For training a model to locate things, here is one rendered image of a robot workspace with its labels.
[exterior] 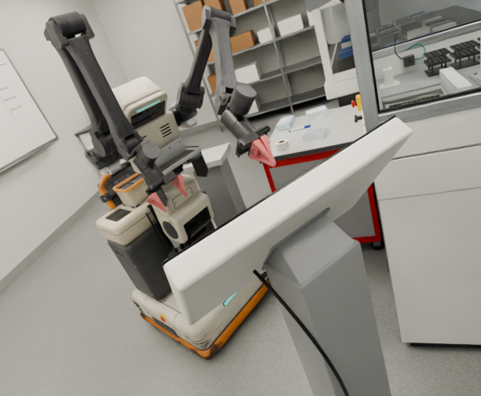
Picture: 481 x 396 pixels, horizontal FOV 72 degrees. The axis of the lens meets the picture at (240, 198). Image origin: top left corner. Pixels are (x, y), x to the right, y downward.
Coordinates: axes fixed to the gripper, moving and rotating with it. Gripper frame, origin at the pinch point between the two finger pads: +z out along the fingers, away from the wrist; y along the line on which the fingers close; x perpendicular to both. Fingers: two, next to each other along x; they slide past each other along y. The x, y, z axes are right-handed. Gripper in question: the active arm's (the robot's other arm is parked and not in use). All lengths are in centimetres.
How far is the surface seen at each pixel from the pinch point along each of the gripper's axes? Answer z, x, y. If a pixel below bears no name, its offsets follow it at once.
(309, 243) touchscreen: 23.8, -11.7, -13.3
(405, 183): 22.4, 14.9, 40.1
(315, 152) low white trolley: -24, 68, 66
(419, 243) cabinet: 39, 33, 42
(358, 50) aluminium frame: -9.4, -14.5, 34.6
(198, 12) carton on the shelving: -363, 214, 210
